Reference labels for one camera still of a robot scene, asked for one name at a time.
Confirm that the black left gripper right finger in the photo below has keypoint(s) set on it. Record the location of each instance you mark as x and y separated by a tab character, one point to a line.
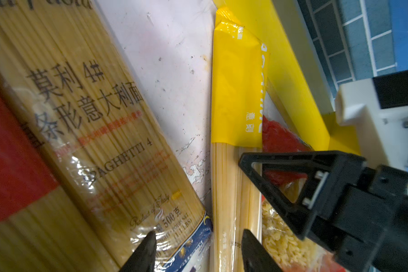
255	257

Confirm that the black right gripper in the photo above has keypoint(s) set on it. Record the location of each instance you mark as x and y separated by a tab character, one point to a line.
360	214

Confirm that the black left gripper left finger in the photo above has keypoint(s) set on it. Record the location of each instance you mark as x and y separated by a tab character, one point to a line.
143	258

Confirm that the red spaghetti bag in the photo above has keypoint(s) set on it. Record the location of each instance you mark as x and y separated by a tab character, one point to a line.
40	228

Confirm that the yellow shelf pink blue boards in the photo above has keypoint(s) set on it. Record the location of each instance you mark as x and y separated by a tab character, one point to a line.
286	83

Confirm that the red fusilli bag left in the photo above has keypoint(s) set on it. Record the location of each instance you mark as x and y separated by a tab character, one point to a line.
278	238

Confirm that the blue Moli spaghetti bag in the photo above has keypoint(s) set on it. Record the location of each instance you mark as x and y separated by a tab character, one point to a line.
62	75

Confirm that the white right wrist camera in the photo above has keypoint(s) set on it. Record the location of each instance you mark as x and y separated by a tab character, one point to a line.
378	109

